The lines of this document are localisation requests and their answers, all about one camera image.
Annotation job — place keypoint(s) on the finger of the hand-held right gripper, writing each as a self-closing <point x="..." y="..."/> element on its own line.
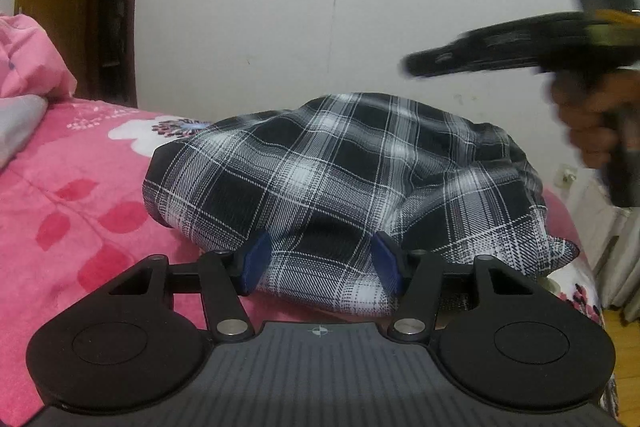
<point x="432" y="61"/>

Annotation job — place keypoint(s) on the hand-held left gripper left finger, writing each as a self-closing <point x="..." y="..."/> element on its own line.
<point x="256" y="259"/>

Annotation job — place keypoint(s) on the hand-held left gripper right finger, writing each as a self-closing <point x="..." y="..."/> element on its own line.
<point x="387" y="262"/>

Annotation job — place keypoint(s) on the black white plaid shirt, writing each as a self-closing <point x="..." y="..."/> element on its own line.
<point x="350" y="187"/>

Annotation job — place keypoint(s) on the person's right hand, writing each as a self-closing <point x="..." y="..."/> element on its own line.
<point x="595" y="117"/>

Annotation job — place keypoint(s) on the pink floral blanket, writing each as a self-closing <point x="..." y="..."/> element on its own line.
<point x="75" y="207"/>

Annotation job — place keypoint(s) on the pink grey quilt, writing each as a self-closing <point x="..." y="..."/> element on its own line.
<point x="25" y="72"/>

